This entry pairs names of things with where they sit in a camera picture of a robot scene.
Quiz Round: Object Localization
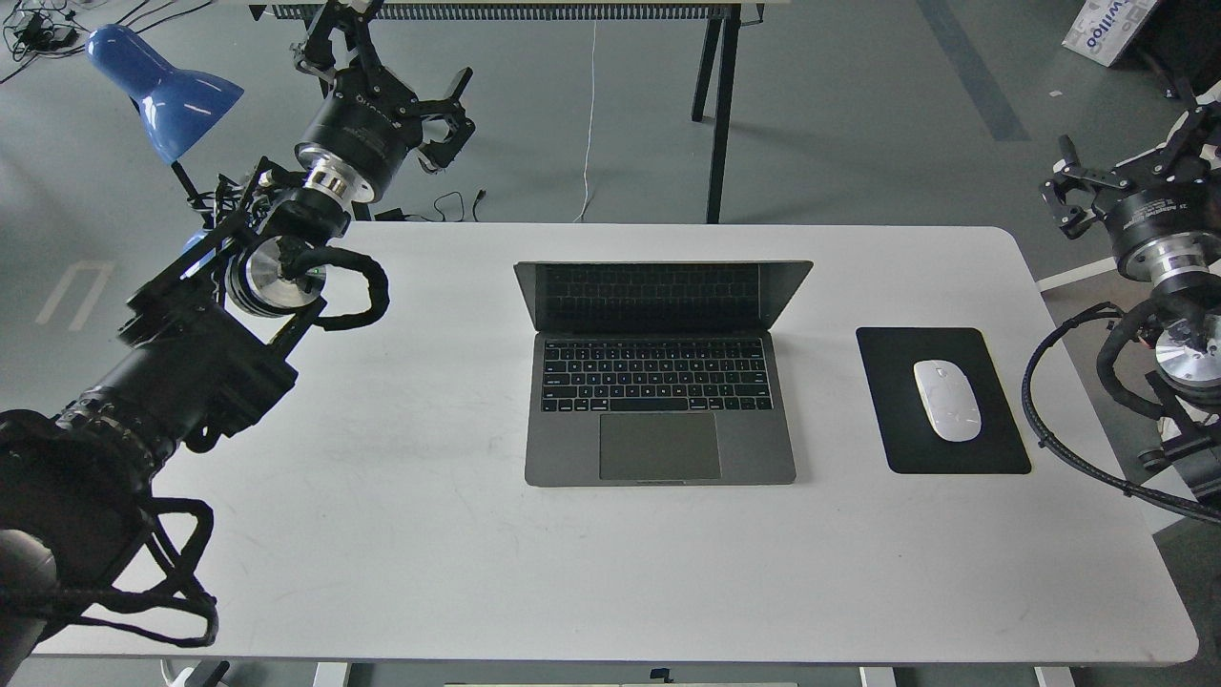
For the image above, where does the black cable near table edge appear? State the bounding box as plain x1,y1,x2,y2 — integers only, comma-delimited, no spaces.
377,189,486,225

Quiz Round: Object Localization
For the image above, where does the grey laptop computer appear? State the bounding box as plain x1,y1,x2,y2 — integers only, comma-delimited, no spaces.
514,260,813,488

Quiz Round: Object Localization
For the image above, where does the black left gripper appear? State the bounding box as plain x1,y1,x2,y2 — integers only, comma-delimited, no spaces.
292,0,477,205

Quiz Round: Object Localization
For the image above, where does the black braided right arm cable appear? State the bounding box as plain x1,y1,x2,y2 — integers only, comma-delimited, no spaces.
1021,301,1221,526

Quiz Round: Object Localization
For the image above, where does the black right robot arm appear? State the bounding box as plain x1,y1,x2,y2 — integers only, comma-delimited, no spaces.
1020,81,1220,525

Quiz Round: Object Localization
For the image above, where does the white hanging cable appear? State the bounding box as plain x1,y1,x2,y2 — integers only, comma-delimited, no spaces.
571,21,600,225

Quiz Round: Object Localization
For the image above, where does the white computer mouse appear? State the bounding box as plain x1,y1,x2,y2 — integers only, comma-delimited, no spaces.
912,358,983,443

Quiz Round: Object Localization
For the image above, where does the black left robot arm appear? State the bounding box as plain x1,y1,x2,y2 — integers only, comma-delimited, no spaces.
2,1,475,678

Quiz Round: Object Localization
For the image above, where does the blue desk lamp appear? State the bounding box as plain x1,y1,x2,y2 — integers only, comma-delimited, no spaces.
85,24,244,212

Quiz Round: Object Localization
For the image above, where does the black mouse pad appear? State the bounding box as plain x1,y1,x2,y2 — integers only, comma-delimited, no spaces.
856,326,1032,473

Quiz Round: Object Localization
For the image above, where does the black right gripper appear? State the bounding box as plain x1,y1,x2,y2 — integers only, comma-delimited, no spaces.
1042,81,1220,283

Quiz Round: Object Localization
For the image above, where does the white printed cardboard box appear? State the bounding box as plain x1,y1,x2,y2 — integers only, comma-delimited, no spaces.
1061,1,1161,67

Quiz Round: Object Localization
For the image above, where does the black floor cable bundle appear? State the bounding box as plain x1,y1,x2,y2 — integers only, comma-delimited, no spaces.
0,0,220,87

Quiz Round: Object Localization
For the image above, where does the black-legged background table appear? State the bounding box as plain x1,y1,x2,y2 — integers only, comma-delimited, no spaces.
248,1,744,223

